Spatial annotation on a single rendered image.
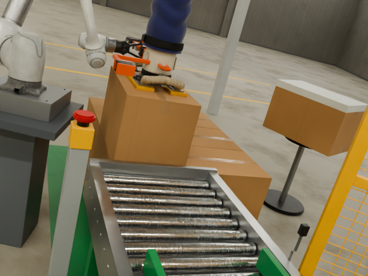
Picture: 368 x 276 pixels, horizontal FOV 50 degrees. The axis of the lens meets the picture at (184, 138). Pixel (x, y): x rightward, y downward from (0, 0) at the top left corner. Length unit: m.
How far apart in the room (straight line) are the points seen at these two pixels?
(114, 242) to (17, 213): 0.90
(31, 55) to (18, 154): 0.48
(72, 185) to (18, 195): 0.88
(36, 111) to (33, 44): 0.31
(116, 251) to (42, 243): 1.03
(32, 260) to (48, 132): 0.75
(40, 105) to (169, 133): 0.65
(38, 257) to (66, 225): 0.90
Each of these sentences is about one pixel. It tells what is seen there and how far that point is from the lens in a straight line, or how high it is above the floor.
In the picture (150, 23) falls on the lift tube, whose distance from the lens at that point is 2.16.
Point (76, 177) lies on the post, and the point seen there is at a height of 0.83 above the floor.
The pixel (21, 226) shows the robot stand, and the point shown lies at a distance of 2.29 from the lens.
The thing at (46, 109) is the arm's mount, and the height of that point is 0.81.
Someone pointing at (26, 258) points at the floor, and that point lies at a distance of 2.30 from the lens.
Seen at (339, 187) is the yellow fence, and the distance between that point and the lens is 1.55.
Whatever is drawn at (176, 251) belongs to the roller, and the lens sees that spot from 1.60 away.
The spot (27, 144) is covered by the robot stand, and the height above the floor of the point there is 0.61.
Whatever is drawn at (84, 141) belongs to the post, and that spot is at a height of 0.96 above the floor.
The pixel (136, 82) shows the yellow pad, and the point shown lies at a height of 0.96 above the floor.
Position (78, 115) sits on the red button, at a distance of 1.25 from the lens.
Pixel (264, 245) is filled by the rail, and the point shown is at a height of 0.58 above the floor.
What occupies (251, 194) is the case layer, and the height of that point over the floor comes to 0.42.
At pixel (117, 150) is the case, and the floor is 0.64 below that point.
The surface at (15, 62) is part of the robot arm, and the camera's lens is 2.03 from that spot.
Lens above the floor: 1.45
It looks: 19 degrees down
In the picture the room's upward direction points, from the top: 15 degrees clockwise
